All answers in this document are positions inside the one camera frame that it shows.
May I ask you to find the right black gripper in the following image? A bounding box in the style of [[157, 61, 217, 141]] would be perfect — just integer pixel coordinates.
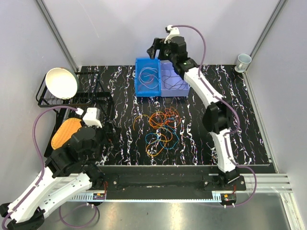
[[146, 39, 176, 64]]

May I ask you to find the white thin cable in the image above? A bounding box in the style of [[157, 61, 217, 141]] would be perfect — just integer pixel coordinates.
[[138, 67, 160, 91]]

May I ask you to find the black thin cable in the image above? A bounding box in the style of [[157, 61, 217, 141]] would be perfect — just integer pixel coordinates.
[[161, 69, 188, 91]]

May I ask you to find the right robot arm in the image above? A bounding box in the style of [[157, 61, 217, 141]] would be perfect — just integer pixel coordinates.
[[147, 36, 239, 190]]

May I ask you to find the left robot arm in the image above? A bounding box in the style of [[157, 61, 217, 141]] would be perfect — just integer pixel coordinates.
[[0, 122, 121, 230]]

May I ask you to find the blue plastic bin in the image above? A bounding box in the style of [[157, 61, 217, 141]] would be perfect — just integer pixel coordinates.
[[134, 58, 161, 97]]

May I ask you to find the lavender plastic bin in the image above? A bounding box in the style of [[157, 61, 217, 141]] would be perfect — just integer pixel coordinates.
[[160, 62, 189, 97]]

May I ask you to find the orange perforated mat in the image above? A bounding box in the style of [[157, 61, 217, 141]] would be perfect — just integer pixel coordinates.
[[51, 118, 82, 150]]

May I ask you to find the white bowl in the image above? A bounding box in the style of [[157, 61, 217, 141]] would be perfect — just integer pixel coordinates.
[[45, 68, 79, 99]]

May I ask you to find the white ceramic mug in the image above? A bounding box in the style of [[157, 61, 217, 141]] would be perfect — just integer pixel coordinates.
[[235, 54, 252, 73]]

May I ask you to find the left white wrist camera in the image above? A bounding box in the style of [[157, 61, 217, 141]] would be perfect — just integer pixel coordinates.
[[76, 107, 102, 128]]

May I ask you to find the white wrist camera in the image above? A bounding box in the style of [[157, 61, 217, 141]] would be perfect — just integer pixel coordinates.
[[76, 107, 102, 128], [164, 25, 180, 44]]

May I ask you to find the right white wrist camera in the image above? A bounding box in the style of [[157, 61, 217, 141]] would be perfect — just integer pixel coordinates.
[[164, 25, 180, 44]]

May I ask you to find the black wire dish rack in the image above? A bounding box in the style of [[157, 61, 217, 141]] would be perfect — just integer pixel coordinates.
[[35, 67, 115, 161]]

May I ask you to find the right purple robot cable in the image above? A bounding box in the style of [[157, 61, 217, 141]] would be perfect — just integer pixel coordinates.
[[176, 24, 259, 208]]

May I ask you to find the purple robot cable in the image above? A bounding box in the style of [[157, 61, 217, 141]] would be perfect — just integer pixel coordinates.
[[0, 106, 100, 227], [176, 24, 259, 208]]

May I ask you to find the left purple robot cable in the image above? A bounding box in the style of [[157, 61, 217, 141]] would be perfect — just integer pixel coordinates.
[[0, 106, 100, 227]]

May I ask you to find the left aluminium frame post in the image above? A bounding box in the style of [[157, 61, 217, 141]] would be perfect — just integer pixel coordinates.
[[34, 0, 79, 71]]

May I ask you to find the aluminium frame post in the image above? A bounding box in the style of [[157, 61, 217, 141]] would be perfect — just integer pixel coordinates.
[[250, 0, 288, 59], [34, 0, 79, 71]]

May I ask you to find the right aluminium frame post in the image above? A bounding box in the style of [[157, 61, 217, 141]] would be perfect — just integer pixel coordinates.
[[250, 0, 288, 59]]

